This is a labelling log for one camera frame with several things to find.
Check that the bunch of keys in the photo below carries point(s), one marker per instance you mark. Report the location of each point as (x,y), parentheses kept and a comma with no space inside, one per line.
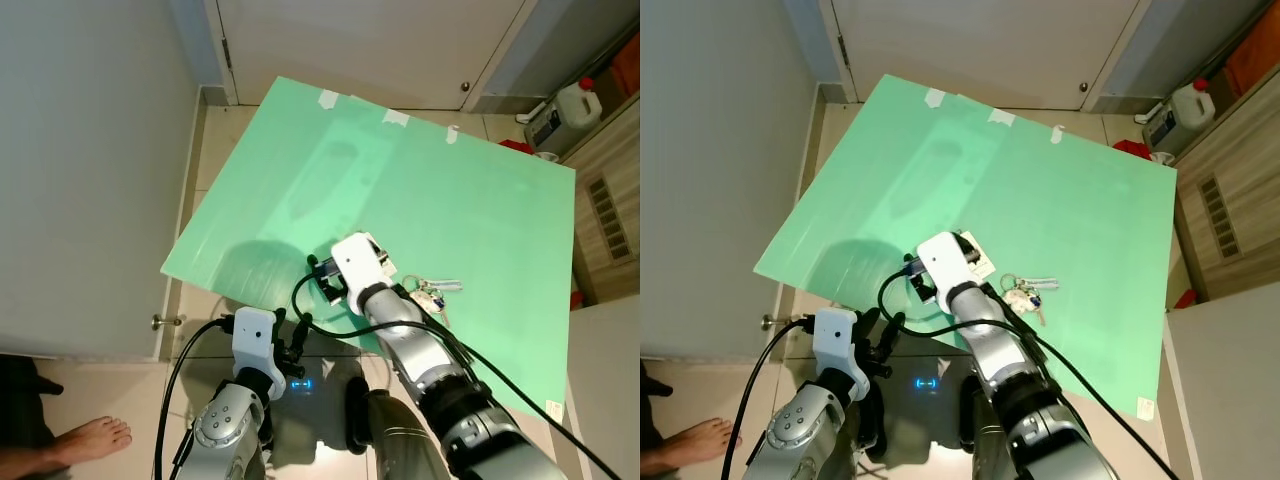
(430,294)
(1024,295)

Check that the orange red item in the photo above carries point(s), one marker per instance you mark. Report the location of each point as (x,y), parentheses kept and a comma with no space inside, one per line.
(626,62)
(1258,55)

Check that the white counter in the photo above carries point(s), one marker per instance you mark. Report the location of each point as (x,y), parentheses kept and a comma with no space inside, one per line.
(605,390)
(1225,390)

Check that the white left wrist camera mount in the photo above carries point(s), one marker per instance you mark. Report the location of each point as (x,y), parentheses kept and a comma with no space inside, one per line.
(254,336)
(834,340)

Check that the white room door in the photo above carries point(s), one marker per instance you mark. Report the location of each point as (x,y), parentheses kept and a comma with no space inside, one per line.
(980,45)
(370,45)

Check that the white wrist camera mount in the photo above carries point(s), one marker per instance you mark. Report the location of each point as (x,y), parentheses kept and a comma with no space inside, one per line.
(254,336)
(358,262)
(945,262)
(834,340)

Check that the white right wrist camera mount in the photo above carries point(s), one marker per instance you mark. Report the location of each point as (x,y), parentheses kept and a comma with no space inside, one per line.
(358,262)
(945,262)

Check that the large green sheet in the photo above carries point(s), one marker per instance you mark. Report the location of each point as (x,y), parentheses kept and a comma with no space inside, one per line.
(460,210)
(1070,210)

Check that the person's black trouser leg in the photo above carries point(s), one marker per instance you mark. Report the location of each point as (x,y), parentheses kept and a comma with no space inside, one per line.
(652,385)
(20,400)

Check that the metal cupboard knob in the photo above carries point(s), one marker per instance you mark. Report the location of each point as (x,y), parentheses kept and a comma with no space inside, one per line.
(165,321)
(770,322)

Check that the grey box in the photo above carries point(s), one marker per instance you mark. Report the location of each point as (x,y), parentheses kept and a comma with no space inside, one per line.
(543,126)
(1158,126)

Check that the person's bare foot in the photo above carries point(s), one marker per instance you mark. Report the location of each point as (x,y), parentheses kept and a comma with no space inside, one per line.
(692,444)
(92,440)

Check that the metal door hinge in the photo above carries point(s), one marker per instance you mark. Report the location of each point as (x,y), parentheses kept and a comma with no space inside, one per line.
(227,52)
(843,50)

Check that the cabinet vent grille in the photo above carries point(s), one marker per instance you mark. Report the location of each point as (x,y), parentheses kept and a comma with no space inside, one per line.
(607,217)
(1220,217)

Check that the white cupboard door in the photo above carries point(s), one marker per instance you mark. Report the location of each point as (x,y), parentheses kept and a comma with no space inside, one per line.
(715,170)
(90,170)

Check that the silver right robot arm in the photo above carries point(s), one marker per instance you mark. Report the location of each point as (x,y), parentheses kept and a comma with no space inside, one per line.
(1015,370)
(430,365)

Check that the wooden cabinet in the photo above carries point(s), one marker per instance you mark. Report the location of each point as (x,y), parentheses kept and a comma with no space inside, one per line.
(1245,160)
(610,150)

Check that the white jug red cap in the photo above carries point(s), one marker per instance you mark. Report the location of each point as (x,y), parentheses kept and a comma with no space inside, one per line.
(1192,105)
(580,105)

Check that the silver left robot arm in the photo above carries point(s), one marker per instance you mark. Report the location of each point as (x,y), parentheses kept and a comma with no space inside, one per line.
(228,428)
(805,432)

